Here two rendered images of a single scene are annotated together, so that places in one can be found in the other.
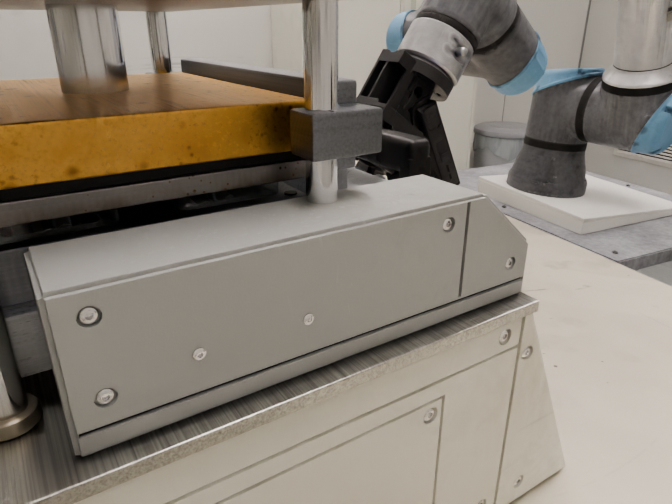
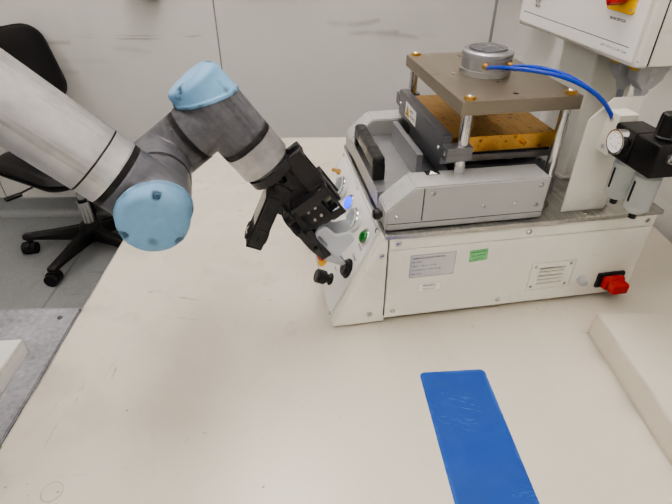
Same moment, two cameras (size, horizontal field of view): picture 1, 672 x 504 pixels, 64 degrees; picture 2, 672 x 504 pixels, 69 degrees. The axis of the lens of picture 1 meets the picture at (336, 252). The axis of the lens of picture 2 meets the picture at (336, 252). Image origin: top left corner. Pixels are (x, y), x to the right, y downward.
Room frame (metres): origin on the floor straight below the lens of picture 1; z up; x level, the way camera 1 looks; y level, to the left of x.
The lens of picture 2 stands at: (1.15, 0.24, 1.32)
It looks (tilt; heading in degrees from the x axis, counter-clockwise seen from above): 35 degrees down; 204
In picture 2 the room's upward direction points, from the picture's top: straight up
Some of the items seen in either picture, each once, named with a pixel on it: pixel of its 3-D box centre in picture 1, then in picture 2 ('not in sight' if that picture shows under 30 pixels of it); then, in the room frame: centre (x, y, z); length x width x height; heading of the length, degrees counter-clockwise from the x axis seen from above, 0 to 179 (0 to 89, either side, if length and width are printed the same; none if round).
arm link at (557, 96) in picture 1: (567, 103); not in sight; (1.04, -0.44, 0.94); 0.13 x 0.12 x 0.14; 38
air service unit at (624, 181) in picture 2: not in sight; (634, 160); (0.43, 0.37, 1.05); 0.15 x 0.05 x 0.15; 33
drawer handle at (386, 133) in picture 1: (357, 149); (368, 150); (0.42, -0.02, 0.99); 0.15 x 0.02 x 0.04; 33
